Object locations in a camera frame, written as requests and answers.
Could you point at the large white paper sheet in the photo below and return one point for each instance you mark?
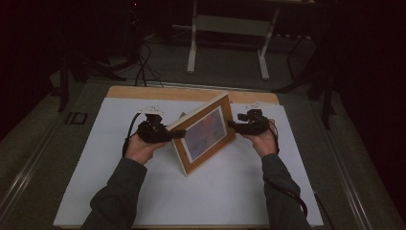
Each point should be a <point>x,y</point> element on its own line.
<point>111,134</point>

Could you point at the black metal stand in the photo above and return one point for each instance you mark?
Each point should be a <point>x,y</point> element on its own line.
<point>63,83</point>
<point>325,96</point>

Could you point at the white metal table frame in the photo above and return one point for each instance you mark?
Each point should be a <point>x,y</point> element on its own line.
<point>230,25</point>

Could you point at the person's right hand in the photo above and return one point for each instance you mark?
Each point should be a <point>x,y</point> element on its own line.
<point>265,143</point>

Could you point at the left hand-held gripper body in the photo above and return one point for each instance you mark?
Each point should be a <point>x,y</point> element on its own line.
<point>153,131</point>

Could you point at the black floor bracket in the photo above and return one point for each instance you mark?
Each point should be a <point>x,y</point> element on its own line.
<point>76,118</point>

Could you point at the wooden picture frame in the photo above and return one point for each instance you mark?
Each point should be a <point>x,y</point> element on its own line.
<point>206,134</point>

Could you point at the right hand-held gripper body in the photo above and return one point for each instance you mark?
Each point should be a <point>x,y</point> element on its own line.
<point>255,124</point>

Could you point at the metal floor rail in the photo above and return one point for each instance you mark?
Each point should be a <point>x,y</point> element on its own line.
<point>22,175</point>
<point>348,179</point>

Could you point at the person's left hand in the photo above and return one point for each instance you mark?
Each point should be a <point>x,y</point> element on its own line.
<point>142,150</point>

